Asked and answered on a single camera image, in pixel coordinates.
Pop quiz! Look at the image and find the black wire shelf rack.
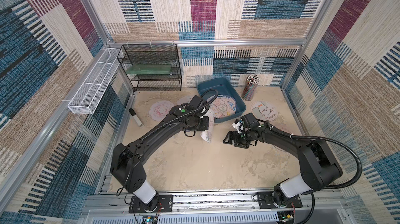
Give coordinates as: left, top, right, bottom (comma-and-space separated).
117, 44, 182, 92

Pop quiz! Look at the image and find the teal plastic storage box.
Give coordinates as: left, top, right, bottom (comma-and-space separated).
197, 78, 246, 123

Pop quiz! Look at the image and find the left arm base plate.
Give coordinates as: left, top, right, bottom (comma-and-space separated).
129, 194, 174, 214

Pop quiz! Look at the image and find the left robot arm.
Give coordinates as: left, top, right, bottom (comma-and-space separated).
110, 96, 210, 205

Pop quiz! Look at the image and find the pink kitty coaster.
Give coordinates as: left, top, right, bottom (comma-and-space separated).
149, 101, 174, 121

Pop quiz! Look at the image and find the white wire mesh basket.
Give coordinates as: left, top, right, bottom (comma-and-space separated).
68, 48, 119, 115

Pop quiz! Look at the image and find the pink blossom coaster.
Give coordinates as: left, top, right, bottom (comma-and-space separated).
201, 109, 215, 143

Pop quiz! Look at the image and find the white marker black cap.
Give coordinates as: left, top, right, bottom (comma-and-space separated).
129, 108, 143, 127

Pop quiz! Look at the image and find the cream cartoon coaster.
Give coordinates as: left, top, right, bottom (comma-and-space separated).
210, 95, 236, 119

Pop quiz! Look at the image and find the white butterfly coaster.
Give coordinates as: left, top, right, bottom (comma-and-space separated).
177, 96, 193, 106

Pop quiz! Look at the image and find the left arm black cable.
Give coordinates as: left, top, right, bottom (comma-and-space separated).
140, 88, 219, 137

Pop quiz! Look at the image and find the white dog coaster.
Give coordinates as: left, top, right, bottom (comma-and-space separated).
251, 101, 279, 121

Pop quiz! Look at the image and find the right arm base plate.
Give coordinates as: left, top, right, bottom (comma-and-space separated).
252, 191, 303, 209

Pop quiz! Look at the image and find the cup of colored pencils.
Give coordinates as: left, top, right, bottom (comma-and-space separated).
242, 74, 259, 101

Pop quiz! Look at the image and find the green board on shelf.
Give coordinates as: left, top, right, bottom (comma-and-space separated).
126, 64, 172, 75

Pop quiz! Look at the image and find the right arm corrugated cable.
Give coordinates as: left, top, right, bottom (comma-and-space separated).
256, 116, 363, 224

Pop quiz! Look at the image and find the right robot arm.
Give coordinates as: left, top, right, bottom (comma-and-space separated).
223, 113, 343, 207

